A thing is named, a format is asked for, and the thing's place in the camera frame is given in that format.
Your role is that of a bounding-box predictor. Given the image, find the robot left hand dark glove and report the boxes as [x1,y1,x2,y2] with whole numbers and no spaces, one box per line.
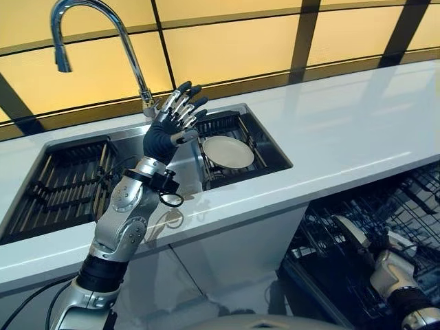
[143,80,209,166]

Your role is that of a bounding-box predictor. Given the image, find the robot right hand dark glove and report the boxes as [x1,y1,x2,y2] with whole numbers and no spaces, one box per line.
[369,229,417,255]

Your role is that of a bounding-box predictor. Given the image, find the small black sink dish rack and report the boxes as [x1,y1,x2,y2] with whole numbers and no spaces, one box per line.
[194,111,269,182]

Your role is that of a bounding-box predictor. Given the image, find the chrome gooseneck faucet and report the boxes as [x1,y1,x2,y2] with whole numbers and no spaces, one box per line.
[50,0,162,118]

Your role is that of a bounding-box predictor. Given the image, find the large black sink dish rack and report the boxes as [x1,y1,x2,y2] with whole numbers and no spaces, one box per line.
[6,137,118,238]

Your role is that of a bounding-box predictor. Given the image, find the dark framed yellow window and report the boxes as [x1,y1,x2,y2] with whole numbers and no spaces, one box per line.
[0,0,440,138]

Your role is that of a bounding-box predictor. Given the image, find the white sink base cabinet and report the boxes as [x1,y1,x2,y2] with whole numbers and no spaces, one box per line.
[113,206,307,330]

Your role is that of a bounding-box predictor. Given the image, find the grey robot torso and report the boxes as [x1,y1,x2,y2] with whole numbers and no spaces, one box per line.
[219,302,348,330]

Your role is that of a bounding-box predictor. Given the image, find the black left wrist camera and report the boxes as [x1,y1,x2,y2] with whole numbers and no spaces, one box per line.
[123,168,179,193]

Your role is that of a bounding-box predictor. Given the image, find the black wire wavy-rimmed dishwasher rack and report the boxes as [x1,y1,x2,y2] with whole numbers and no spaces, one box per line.
[391,168,440,221]

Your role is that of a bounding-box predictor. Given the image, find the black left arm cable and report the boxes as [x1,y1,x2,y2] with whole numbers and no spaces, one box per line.
[159,191,184,208]

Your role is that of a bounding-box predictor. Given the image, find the black wire dishwasher plate rack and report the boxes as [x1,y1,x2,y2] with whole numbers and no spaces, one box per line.
[285,202,440,324]

